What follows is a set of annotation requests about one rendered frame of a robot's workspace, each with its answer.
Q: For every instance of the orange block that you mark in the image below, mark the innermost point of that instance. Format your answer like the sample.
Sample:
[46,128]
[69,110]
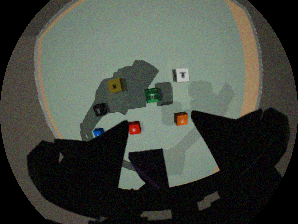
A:
[181,118]

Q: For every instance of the red block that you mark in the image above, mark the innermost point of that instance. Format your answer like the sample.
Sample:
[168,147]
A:
[134,127]

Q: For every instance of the small blue block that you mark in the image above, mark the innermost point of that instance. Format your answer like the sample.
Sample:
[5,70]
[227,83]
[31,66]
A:
[98,131]

